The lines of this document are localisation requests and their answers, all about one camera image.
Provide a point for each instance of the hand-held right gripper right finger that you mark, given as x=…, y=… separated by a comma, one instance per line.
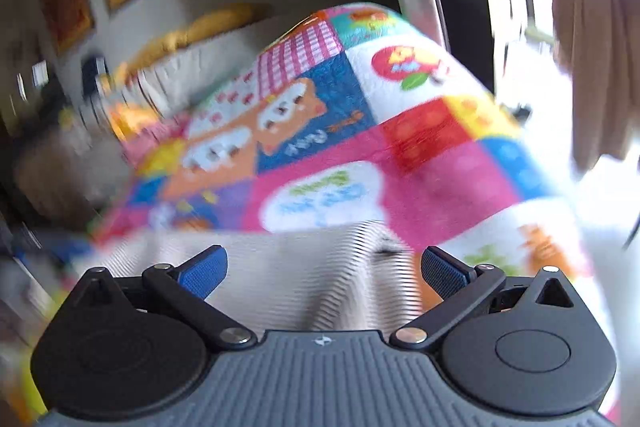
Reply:
x=445, y=271

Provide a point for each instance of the striped beige garment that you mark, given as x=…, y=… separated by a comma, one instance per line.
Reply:
x=300, y=272

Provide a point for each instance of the yellow pillow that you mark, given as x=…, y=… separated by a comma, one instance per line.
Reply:
x=160, y=47
x=225, y=19

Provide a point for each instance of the colourful printed cartoon blanket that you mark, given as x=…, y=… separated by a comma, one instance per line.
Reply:
x=425, y=172

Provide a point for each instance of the dark blue backpack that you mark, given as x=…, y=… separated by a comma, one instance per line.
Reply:
x=95, y=74

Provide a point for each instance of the hanging beige garment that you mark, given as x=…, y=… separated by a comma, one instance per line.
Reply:
x=595, y=57

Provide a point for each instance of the beige covered sofa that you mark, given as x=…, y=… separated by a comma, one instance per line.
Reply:
x=175, y=74

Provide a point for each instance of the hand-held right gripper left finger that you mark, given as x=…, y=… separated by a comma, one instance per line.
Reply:
x=205, y=271

